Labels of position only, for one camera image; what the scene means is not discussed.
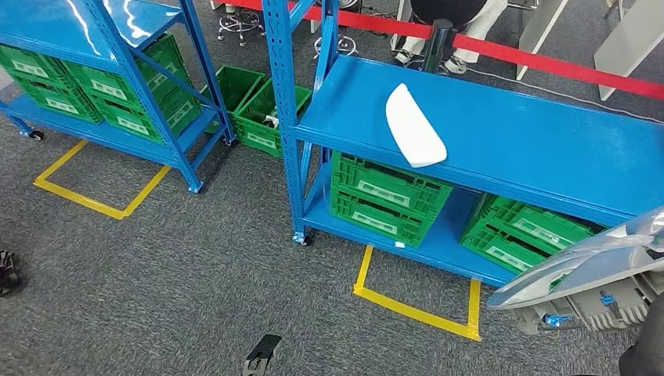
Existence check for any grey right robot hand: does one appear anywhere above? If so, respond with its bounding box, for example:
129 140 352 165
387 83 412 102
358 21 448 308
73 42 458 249
619 295 664 376

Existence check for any silver plastic wheel cover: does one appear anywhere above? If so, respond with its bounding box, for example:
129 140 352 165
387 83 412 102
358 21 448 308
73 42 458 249
486 207 664 336

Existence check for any white curved plastic part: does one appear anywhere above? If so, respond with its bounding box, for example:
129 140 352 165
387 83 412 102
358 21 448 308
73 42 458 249
384 82 448 169

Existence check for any blue metal shelf rack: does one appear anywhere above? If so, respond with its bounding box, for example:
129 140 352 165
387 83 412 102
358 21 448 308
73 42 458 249
0 0 237 194
261 0 664 289

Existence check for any black robot body part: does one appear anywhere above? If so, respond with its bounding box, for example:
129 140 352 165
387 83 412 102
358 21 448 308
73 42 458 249
242 334 283 376

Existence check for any yellow floor tape mark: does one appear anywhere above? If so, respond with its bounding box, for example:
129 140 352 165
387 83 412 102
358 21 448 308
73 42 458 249
352 245 482 342

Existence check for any white table leg panel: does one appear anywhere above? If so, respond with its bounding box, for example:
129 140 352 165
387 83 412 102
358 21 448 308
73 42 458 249
594 0 664 102
516 0 569 81

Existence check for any red barrier belt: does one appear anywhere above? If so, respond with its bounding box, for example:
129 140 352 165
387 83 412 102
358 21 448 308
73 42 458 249
451 33 664 101
226 0 435 41

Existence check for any person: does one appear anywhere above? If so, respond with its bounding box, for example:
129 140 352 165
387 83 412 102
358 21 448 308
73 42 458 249
392 0 510 75

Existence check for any white narrow table leg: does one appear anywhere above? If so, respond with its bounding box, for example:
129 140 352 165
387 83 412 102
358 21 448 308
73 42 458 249
388 0 413 52

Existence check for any black round stool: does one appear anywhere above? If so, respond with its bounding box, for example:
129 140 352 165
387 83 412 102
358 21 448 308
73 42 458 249
312 0 363 59

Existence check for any chrome base stool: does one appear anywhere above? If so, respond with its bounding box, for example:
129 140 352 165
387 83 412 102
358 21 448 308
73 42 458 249
216 0 266 48

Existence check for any person's foot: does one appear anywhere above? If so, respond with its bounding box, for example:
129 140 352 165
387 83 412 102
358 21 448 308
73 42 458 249
0 251 23 297

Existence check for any thin white floor cable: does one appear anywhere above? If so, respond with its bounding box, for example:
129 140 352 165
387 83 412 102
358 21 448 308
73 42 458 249
479 67 664 125

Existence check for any black stanchion post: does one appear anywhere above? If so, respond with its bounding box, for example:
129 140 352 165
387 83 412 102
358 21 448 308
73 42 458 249
422 19 454 74

